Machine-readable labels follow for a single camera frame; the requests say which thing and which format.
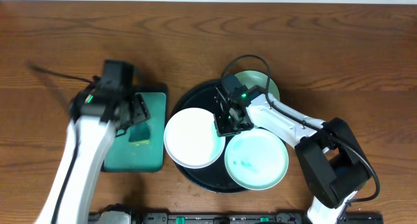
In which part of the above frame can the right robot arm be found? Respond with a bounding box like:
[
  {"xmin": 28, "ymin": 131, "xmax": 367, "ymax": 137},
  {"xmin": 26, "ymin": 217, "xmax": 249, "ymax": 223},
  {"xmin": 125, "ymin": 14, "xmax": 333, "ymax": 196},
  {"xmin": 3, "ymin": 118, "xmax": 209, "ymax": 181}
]
[{"xmin": 214, "ymin": 74, "xmax": 375, "ymax": 223}]

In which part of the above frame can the white plate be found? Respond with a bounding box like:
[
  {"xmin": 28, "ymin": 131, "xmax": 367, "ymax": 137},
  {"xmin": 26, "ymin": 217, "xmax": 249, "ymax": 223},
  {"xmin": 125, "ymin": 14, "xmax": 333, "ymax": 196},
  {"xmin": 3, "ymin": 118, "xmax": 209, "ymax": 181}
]
[{"xmin": 164, "ymin": 107, "xmax": 225, "ymax": 169}]

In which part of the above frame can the far mint green plate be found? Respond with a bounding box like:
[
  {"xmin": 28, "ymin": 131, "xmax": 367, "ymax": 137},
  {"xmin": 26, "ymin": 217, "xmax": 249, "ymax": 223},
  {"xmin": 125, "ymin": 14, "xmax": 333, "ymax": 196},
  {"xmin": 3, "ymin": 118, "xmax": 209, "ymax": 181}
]
[{"xmin": 235, "ymin": 70, "xmax": 280, "ymax": 100}]

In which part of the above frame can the round black serving tray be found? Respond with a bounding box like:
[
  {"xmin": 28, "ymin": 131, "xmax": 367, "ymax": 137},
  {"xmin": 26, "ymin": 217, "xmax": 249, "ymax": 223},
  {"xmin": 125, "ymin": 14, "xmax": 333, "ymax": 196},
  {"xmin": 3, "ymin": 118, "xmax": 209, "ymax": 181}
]
[{"xmin": 165, "ymin": 79, "xmax": 289, "ymax": 193}]

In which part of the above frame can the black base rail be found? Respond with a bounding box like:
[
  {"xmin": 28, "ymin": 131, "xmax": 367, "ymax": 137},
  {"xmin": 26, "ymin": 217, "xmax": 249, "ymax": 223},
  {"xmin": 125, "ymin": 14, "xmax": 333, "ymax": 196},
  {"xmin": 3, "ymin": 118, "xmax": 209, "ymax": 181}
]
[{"xmin": 87, "ymin": 203, "xmax": 385, "ymax": 224}]

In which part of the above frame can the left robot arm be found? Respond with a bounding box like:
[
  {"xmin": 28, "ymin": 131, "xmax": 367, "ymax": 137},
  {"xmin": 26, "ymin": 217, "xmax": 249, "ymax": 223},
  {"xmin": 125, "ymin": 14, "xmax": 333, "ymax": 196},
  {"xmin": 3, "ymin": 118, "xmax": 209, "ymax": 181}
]
[{"xmin": 36, "ymin": 60, "xmax": 151, "ymax": 223}]

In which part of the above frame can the near mint green plate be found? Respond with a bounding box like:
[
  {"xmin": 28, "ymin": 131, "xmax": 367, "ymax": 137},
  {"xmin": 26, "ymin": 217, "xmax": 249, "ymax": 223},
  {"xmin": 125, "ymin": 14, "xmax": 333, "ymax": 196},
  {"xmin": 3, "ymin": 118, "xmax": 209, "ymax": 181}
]
[{"xmin": 224, "ymin": 128, "xmax": 289, "ymax": 190}]

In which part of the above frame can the green scrubbing sponge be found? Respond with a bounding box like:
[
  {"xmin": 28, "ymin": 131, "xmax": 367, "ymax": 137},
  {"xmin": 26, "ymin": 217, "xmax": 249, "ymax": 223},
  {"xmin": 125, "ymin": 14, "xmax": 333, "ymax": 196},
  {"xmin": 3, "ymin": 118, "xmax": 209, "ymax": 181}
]
[{"xmin": 128, "ymin": 122, "xmax": 151, "ymax": 145}]

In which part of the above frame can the mint green plate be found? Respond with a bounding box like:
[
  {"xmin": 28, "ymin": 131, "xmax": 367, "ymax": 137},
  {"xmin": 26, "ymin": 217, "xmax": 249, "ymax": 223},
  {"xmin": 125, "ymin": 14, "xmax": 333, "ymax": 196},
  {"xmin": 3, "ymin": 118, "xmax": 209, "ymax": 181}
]
[
  {"xmin": 224, "ymin": 128, "xmax": 289, "ymax": 190},
  {"xmin": 235, "ymin": 70, "xmax": 280, "ymax": 100}
]

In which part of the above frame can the left black cable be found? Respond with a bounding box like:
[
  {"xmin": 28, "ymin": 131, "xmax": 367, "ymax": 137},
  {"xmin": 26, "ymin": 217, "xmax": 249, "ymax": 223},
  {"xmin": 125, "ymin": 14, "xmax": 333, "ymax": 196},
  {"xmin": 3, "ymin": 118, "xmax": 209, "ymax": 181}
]
[{"xmin": 27, "ymin": 63, "xmax": 98, "ymax": 120}]

